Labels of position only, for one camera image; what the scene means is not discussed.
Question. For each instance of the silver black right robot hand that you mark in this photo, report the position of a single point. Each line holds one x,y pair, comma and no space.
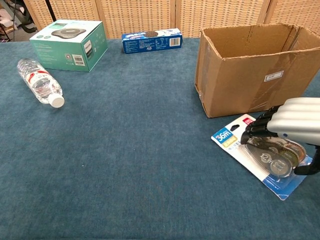
295,117

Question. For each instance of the blister pack tape dispenser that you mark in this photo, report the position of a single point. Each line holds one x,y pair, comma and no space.
268,162

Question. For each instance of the open brown cardboard box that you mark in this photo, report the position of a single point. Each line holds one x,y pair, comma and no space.
240,82

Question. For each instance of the blue cookie package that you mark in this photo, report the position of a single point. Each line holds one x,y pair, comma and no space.
152,42

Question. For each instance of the green speaker product box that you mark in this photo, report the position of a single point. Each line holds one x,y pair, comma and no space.
65,50

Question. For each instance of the blue tablecloth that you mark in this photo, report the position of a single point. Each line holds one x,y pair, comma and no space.
140,155

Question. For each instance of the woven wicker folding screen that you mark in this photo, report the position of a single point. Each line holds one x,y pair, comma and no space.
140,17

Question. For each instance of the clear plastic water bottle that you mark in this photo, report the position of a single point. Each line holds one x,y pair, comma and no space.
41,82

